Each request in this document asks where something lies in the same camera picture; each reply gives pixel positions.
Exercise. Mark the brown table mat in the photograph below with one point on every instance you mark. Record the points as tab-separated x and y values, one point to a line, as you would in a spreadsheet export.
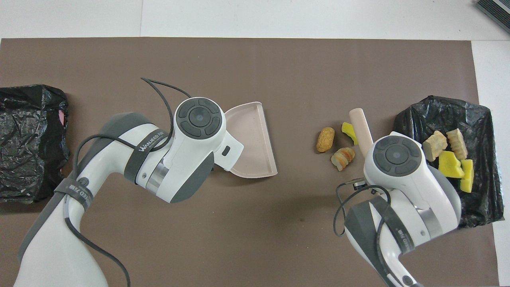
279	59

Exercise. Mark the brown oval bread roll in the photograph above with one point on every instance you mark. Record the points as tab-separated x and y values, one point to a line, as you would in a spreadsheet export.
325	140

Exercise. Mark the yellow sponge piece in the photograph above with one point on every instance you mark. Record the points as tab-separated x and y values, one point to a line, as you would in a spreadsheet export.
450	165
467	177
349	130

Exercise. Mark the black bag-lined bin pink patch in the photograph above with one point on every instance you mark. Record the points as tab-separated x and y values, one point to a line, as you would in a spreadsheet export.
24	115

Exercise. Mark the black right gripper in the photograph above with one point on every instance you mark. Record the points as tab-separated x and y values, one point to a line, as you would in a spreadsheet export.
360	185

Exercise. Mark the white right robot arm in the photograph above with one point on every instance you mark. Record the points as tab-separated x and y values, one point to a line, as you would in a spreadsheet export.
414	187

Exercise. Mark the striped croissant piece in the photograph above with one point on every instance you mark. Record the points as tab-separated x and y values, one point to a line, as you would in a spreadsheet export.
434	145
342	158
457	143

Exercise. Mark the beige hand brush black bristles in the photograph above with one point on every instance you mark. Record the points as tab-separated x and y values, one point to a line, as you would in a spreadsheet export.
360	127

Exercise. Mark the grey ribbed device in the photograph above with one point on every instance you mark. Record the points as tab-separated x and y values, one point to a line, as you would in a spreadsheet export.
494	12

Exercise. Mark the beige plastic dustpan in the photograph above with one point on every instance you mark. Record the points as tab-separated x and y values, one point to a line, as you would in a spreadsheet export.
255	139

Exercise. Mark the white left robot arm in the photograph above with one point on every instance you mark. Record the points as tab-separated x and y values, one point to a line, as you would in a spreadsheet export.
187	151

